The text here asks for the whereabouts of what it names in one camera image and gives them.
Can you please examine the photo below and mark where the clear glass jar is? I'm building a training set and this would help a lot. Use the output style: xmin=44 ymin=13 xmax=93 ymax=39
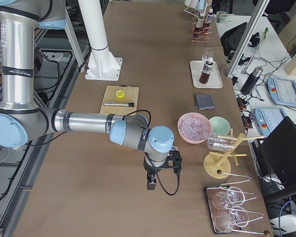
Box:
xmin=207 ymin=133 xmax=236 ymax=152

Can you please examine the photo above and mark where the green ceramic bowl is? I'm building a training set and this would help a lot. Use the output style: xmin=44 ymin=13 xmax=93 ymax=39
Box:
xmin=209 ymin=117 xmax=231 ymax=135

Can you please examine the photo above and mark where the wooden cup tree stand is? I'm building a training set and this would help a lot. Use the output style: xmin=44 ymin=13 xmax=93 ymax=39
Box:
xmin=203 ymin=133 xmax=265 ymax=179

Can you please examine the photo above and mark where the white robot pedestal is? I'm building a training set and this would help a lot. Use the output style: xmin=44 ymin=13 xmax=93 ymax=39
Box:
xmin=78 ymin=0 xmax=122 ymax=81

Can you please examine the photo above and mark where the tea bottle white cap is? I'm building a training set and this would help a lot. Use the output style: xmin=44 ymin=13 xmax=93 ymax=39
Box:
xmin=199 ymin=57 xmax=214 ymax=84

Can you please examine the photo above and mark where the upside-down wine glass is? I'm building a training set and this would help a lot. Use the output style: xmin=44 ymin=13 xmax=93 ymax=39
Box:
xmin=213 ymin=187 xmax=245 ymax=210
xmin=214 ymin=206 xmax=249 ymax=233

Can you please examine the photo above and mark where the pink bowl of ice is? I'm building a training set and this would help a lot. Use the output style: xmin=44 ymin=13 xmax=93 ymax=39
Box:
xmin=177 ymin=113 xmax=212 ymax=144

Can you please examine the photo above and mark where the blue teach pendant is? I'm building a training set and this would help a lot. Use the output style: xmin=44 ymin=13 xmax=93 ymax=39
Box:
xmin=254 ymin=107 xmax=287 ymax=137
xmin=267 ymin=77 xmax=296 ymax=107

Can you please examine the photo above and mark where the black mirror tray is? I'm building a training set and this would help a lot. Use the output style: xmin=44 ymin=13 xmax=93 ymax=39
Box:
xmin=204 ymin=186 xmax=230 ymax=235

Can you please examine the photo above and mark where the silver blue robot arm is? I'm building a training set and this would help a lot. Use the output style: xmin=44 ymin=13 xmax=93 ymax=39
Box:
xmin=0 ymin=0 xmax=182 ymax=190

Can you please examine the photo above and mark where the black monitor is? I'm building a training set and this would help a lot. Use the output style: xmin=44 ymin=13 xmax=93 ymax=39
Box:
xmin=258 ymin=117 xmax=296 ymax=205

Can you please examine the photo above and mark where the wire glass hanger rack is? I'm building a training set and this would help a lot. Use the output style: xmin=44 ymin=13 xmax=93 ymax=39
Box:
xmin=212 ymin=182 xmax=270 ymax=237

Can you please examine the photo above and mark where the half lemon slice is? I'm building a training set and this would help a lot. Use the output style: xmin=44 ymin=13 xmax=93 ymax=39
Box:
xmin=115 ymin=90 xmax=125 ymax=99

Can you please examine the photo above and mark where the grey folded cloth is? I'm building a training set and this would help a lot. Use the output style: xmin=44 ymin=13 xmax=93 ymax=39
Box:
xmin=194 ymin=94 xmax=217 ymax=110

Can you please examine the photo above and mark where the clear wine glass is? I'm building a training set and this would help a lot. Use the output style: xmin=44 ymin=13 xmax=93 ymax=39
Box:
xmin=202 ymin=47 xmax=215 ymax=62

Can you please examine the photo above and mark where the cream rabbit tray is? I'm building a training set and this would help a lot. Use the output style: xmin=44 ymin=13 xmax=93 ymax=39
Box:
xmin=189 ymin=60 xmax=223 ymax=89

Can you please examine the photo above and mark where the bamboo cutting board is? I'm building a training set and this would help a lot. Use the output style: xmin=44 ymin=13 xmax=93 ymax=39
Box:
xmin=100 ymin=85 xmax=139 ymax=115

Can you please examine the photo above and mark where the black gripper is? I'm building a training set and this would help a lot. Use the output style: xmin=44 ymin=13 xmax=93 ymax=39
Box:
xmin=143 ymin=158 xmax=165 ymax=190

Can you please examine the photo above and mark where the aluminium frame post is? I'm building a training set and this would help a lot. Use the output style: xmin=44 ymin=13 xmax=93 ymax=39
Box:
xmin=226 ymin=0 xmax=269 ymax=78

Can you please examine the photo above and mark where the steel muddler black tip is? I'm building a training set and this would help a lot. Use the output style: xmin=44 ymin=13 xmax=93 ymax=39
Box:
xmin=103 ymin=102 xmax=135 ymax=107

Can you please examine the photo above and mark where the black thermos bottle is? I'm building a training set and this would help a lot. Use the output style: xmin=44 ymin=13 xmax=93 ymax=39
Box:
xmin=240 ymin=67 xmax=263 ymax=95

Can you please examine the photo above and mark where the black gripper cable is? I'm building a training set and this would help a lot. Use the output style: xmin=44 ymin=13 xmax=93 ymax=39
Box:
xmin=143 ymin=110 xmax=181 ymax=196

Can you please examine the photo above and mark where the copper wire bottle basket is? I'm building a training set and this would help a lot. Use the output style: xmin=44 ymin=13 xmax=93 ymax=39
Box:
xmin=190 ymin=17 xmax=212 ymax=43

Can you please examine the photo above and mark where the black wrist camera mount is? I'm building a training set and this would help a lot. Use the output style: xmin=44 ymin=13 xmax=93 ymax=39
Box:
xmin=159 ymin=150 xmax=182 ymax=173

